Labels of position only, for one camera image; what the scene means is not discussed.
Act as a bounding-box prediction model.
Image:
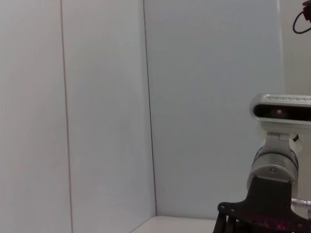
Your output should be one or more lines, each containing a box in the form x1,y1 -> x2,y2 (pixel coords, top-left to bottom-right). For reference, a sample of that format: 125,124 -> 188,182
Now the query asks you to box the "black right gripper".
213,175 -> 311,233

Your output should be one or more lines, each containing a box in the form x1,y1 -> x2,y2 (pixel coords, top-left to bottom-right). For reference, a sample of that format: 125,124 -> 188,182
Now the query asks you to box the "right gripper cable with plug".
291,198 -> 311,207

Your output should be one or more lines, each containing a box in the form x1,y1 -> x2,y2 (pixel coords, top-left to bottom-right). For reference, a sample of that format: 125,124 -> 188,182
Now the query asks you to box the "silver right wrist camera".
249,93 -> 311,126

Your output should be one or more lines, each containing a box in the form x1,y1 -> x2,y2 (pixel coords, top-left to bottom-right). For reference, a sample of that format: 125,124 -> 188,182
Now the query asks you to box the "black hanging background cable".
293,0 -> 311,34

